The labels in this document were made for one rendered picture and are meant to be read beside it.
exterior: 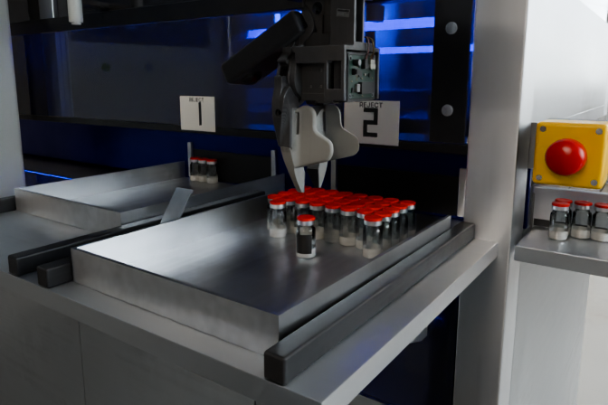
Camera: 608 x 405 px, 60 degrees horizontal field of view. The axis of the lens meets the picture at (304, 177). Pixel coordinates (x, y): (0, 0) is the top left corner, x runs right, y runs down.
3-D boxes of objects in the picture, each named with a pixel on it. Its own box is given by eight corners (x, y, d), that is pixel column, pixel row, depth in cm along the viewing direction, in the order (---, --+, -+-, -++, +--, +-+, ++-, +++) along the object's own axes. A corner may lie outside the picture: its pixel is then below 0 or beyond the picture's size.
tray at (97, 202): (184, 177, 108) (183, 160, 107) (284, 193, 93) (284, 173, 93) (16, 211, 80) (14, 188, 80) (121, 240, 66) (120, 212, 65)
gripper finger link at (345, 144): (352, 193, 56) (348, 107, 54) (307, 186, 59) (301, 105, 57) (366, 184, 58) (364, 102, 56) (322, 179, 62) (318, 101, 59)
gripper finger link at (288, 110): (281, 147, 52) (287, 58, 51) (269, 145, 53) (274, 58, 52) (308, 147, 56) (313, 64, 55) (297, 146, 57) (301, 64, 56)
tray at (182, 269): (282, 212, 79) (282, 190, 79) (449, 242, 64) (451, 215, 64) (73, 281, 52) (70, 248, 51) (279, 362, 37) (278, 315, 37)
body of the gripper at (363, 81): (342, 108, 49) (343, -27, 47) (270, 106, 54) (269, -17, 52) (379, 105, 55) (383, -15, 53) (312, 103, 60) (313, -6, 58)
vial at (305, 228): (303, 251, 61) (303, 215, 60) (319, 255, 59) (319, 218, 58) (292, 257, 59) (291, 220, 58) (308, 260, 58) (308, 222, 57)
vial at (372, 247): (367, 251, 60) (368, 213, 60) (384, 255, 59) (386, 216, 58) (358, 257, 59) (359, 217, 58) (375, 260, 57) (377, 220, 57)
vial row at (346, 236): (273, 226, 71) (273, 193, 70) (394, 250, 61) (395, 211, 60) (263, 230, 69) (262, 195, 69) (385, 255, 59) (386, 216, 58)
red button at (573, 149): (548, 170, 60) (551, 136, 60) (587, 174, 58) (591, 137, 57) (541, 174, 57) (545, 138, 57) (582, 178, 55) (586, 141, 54)
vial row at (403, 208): (293, 219, 75) (293, 187, 74) (410, 240, 65) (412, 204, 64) (284, 221, 73) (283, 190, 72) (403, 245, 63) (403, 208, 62)
